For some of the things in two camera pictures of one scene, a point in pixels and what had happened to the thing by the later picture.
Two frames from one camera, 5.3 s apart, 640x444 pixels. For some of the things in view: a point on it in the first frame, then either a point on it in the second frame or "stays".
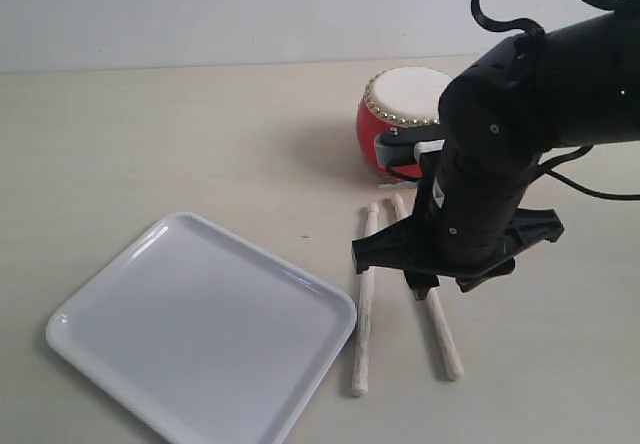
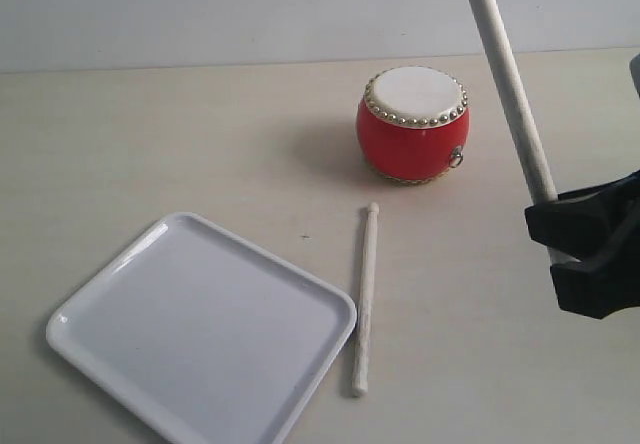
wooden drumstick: [362, 356] stays
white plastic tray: [199, 337] stays
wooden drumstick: [443, 335] to [542, 170]
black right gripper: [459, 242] to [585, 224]
